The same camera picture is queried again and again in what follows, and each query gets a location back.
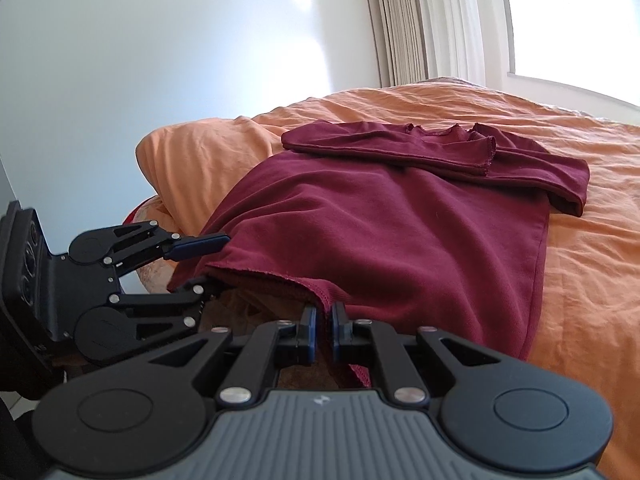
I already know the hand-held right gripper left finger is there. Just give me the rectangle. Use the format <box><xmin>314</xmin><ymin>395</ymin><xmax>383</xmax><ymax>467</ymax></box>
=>
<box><xmin>149</xmin><ymin>305</ymin><xmax>318</xmax><ymax>407</ymax></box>

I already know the sheer white curtain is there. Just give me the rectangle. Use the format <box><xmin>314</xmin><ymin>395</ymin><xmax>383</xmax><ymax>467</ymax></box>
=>
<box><xmin>409</xmin><ymin>0</ymin><xmax>517</xmax><ymax>84</ymax></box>

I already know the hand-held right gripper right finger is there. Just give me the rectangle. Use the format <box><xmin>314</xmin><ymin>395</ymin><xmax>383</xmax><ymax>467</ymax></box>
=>
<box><xmin>330</xmin><ymin>302</ymin><xmax>507</xmax><ymax>405</ymax></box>

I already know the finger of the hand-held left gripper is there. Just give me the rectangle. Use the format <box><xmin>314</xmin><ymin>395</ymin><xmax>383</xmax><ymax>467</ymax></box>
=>
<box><xmin>107</xmin><ymin>278</ymin><xmax>227</xmax><ymax>347</ymax></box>
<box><xmin>102</xmin><ymin>220</ymin><xmax>232</xmax><ymax>268</ymax></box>

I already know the beige curtain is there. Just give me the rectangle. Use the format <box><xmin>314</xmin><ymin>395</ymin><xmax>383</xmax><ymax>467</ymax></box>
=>
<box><xmin>360</xmin><ymin>0</ymin><xmax>430</xmax><ymax>89</ymax></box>

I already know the orange duvet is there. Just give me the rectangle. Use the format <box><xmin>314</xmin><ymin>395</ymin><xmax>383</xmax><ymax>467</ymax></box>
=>
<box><xmin>136</xmin><ymin>77</ymin><xmax>640</xmax><ymax>413</ymax></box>

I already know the maroon long-sleeve shirt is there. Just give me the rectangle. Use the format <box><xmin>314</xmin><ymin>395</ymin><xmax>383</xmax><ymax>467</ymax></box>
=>
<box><xmin>167</xmin><ymin>121</ymin><xmax>592</xmax><ymax>389</ymax></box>

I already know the window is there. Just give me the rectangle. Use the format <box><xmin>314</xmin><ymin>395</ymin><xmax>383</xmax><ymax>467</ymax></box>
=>
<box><xmin>500</xmin><ymin>0</ymin><xmax>640</xmax><ymax>113</ymax></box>

